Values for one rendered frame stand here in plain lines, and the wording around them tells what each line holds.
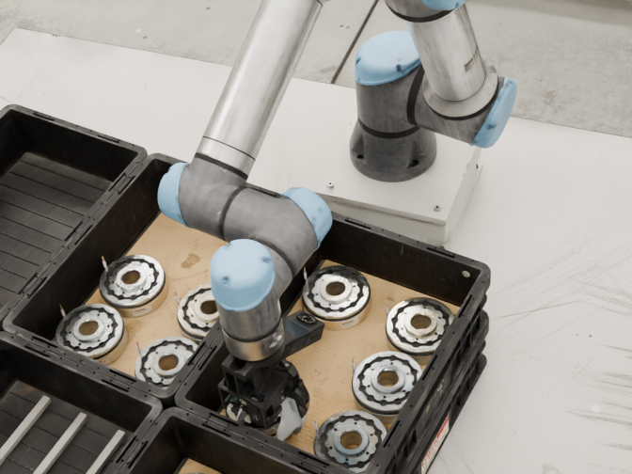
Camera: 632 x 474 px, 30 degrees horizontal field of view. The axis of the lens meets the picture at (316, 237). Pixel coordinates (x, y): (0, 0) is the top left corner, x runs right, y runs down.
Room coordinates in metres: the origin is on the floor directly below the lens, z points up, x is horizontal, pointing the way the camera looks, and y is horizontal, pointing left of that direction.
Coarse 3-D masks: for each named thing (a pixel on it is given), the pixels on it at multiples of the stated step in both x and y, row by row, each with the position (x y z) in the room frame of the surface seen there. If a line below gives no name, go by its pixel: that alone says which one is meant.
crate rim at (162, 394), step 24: (144, 168) 1.38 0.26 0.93; (120, 192) 1.33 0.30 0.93; (264, 192) 1.29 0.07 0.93; (96, 216) 1.28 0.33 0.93; (24, 336) 1.07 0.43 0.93; (216, 336) 1.02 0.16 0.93; (72, 360) 1.01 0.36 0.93; (96, 360) 1.01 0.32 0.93; (192, 360) 0.99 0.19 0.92; (144, 384) 0.95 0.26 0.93
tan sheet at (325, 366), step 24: (336, 264) 1.21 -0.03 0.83; (384, 288) 1.15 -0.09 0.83; (384, 312) 1.10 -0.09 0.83; (456, 312) 1.08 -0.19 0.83; (336, 336) 1.07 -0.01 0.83; (360, 336) 1.06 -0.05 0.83; (384, 336) 1.06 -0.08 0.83; (288, 360) 1.04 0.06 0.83; (312, 360) 1.03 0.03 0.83; (336, 360) 1.02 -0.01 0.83; (360, 360) 1.02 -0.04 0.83; (312, 384) 0.99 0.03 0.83; (336, 384) 0.98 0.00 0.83; (312, 408) 0.95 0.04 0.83; (336, 408) 0.94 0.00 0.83; (312, 432) 0.91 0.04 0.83
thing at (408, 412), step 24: (336, 216) 1.22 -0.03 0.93; (408, 240) 1.15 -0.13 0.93; (480, 264) 1.09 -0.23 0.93; (480, 288) 1.04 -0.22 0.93; (456, 336) 0.97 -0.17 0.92; (432, 360) 0.93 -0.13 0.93; (192, 384) 0.94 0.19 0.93; (432, 384) 0.90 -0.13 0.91; (192, 408) 0.91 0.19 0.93; (408, 408) 0.86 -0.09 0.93; (240, 432) 0.86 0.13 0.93; (312, 456) 0.81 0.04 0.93; (384, 456) 0.79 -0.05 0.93
